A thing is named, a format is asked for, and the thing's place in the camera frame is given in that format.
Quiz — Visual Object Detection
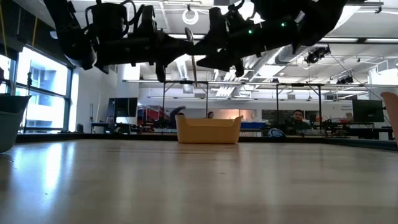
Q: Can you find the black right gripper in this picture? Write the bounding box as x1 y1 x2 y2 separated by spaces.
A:
195 6 301 78

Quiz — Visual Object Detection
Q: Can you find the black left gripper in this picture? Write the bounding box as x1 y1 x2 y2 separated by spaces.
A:
95 4 197 83

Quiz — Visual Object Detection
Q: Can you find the yellow plastic bin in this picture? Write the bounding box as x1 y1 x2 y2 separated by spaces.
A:
175 114 244 144

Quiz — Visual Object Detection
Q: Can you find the pink plastic bin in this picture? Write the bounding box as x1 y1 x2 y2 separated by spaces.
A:
380 91 398 147

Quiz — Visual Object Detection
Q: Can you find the red machine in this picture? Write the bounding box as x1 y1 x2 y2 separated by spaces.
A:
137 105 164 129

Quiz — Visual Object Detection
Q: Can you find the blue box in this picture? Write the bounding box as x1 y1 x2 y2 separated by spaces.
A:
242 120 269 130

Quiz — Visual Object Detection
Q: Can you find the black monitor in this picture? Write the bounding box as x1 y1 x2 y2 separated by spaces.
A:
107 97 139 118
352 99 385 123

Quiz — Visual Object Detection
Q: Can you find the blue white round object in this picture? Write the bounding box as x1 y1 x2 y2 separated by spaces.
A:
267 128 286 139

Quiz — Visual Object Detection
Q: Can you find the window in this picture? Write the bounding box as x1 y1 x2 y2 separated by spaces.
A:
0 46 75 133

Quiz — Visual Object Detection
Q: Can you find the black tripod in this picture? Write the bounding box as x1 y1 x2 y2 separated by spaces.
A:
25 71 34 131

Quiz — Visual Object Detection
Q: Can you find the white cable coil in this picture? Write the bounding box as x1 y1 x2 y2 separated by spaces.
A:
182 7 200 26

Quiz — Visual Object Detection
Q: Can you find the black workstation frame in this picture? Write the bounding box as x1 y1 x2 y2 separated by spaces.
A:
275 82 324 125
161 80 210 119

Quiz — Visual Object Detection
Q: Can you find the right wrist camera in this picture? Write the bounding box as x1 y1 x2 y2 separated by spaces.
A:
251 0 296 21

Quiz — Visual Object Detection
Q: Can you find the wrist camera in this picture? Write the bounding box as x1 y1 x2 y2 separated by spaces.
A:
84 1 130 41
251 0 296 21

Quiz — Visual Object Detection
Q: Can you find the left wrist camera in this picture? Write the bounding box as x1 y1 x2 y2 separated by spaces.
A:
84 1 130 41

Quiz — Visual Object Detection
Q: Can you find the black ceiling camera cluster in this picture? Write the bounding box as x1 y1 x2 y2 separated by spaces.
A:
304 45 331 65

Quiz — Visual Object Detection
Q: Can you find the black table edge rail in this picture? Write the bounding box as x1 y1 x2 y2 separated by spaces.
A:
15 131 398 152

